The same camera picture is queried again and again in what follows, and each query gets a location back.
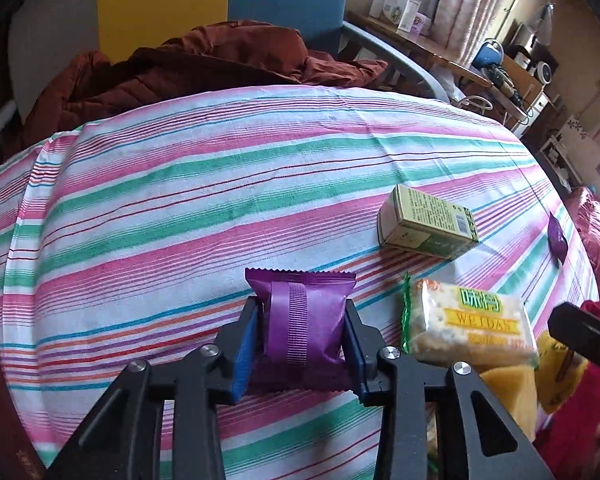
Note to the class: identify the white carton box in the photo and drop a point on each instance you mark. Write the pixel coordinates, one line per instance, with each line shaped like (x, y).
(395, 7)

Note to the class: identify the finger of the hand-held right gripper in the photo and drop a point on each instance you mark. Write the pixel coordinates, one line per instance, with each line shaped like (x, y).
(590, 335)

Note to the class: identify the striped bedsheet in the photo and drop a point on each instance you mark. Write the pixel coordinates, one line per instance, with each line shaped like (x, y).
(205, 185)

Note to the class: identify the wooden table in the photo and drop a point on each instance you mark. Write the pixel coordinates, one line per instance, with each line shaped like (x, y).
(430, 50)

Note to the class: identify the wooden cabinet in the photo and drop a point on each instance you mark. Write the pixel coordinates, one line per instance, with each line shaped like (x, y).
(540, 105)

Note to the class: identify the purple carton box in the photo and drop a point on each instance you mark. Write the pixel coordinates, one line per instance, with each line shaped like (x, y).
(422, 22)

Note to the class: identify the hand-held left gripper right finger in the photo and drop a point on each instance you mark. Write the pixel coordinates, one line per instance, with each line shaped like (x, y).
(358, 360)

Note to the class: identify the brown jacket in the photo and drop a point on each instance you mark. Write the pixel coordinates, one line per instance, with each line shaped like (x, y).
(205, 65)

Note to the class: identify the purple snack packet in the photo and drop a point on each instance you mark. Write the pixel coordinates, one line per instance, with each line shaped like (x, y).
(556, 237)
(300, 320)

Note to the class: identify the white fan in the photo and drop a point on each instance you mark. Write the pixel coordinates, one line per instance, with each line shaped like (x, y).
(545, 71)

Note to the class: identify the red blanket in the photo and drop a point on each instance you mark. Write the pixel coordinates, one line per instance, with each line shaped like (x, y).
(597, 240)

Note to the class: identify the yellow patterned sock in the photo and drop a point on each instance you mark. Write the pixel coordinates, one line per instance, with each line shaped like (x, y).
(560, 375)

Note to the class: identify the cracker packet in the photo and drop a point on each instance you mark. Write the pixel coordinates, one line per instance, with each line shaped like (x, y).
(470, 325)

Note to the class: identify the blue yellow grey armchair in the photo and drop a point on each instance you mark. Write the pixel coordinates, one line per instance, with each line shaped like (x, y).
(165, 0)

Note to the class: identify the floral curtain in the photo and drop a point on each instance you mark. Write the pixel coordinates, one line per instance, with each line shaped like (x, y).
(475, 5)

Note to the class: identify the blue folding chair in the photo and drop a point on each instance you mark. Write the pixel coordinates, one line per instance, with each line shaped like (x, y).
(487, 55)

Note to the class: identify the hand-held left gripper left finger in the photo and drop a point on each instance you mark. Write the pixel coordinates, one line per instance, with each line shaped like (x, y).
(245, 355)

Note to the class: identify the small green medicine box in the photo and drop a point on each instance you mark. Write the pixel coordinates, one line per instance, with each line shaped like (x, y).
(430, 220)

